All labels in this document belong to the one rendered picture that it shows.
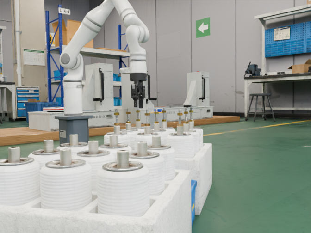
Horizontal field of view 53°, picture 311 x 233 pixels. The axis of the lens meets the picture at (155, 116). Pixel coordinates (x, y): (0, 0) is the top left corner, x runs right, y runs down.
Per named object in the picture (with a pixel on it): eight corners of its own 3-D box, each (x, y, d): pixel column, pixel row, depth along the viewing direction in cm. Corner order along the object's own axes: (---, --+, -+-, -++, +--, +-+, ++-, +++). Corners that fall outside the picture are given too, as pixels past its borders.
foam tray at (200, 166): (90, 205, 111) (88, 156, 110) (129, 179, 148) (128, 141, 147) (199, 215, 100) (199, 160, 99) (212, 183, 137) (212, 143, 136)
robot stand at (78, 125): (55, 172, 164) (53, 115, 162) (80, 168, 174) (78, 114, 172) (69, 177, 153) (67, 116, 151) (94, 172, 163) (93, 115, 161)
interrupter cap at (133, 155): (120, 159, 66) (120, 156, 66) (132, 153, 73) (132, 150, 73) (154, 161, 64) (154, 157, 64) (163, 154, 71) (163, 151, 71)
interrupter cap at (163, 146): (137, 150, 77) (137, 147, 77) (146, 146, 85) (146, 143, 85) (167, 151, 75) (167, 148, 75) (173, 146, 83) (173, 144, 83)
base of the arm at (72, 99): (61, 115, 162) (60, 82, 161) (77, 114, 168) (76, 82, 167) (69, 116, 155) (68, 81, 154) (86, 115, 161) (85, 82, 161)
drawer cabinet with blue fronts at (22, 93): (7, 120, 647) (5, 87, 643) (29, 119, 679) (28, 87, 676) (17, 121, 604) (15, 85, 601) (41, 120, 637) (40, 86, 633)
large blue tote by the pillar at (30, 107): (24, 122, 561) (23, 102, 559) (45, 121, 592) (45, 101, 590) (38, 124, 528) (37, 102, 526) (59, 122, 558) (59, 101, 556)
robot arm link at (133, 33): (133, 59, 130) (149, 61, 136) (133, 22, 129) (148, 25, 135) (123, 61, 135) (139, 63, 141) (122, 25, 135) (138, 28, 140)
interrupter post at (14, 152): (5, 164, 63) (4, 148, 62) (13, 162, 65) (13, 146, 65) (15, 164, 62) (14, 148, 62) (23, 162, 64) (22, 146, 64)
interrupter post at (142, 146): (135, 157, 68) (135, 142, 68) (139, 156, 70) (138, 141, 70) (146, 158, 67) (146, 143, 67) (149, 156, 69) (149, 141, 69)
